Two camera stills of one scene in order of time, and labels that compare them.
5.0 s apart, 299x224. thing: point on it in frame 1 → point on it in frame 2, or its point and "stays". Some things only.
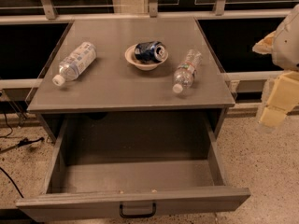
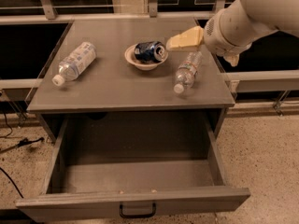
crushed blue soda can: x=151 y=51 stays
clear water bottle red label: x=184 y=75 stays
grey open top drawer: x=134 y=168 stays
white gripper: x=288 y=46 → x=217 y=38
